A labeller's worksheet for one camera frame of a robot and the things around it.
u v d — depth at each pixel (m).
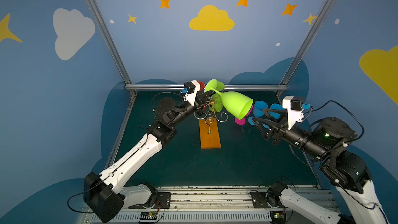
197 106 0.54
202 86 0.59
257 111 0.52
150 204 0.65
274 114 0.52
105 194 0.37
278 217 0.73
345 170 0.34
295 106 0.41
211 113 0.82
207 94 0.58
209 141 0.94
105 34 0.86
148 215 0.73
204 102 0.55
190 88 0.49
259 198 0.75
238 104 0.53
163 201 0.74
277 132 0.43
